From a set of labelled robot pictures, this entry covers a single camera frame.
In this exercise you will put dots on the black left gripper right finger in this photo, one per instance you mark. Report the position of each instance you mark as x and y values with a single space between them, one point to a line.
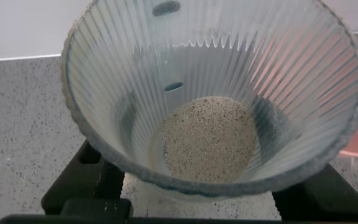
322 202

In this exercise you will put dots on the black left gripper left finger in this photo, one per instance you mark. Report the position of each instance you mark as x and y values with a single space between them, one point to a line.
82 180

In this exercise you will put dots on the clear floury glass cup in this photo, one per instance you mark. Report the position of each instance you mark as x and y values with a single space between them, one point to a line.
120 77

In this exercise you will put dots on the beige speckled powder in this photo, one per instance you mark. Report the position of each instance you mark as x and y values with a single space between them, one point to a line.
210 140

